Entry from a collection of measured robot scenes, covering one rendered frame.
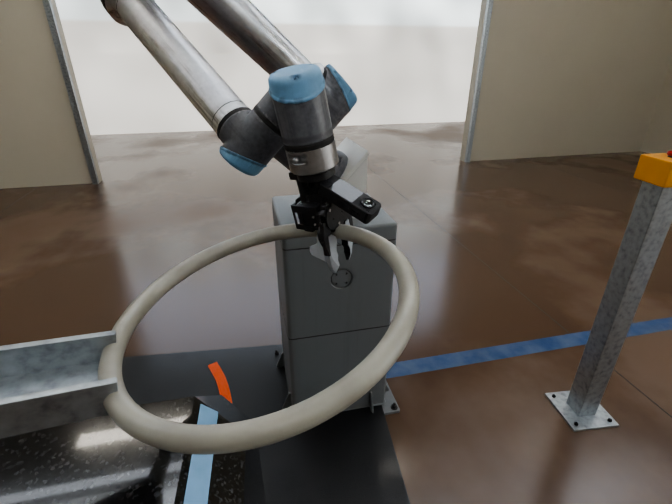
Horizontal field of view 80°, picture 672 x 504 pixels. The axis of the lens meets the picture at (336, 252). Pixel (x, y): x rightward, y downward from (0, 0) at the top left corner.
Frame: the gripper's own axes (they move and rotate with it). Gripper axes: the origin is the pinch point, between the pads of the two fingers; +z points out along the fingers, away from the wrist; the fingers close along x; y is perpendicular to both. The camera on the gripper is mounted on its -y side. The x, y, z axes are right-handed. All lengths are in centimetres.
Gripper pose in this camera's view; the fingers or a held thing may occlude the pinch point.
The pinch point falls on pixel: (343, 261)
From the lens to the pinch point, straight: 82.2
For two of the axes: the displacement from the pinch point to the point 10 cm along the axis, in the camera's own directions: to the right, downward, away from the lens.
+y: -8.3, -1.5, 5.4
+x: -5.3, 5.2, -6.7
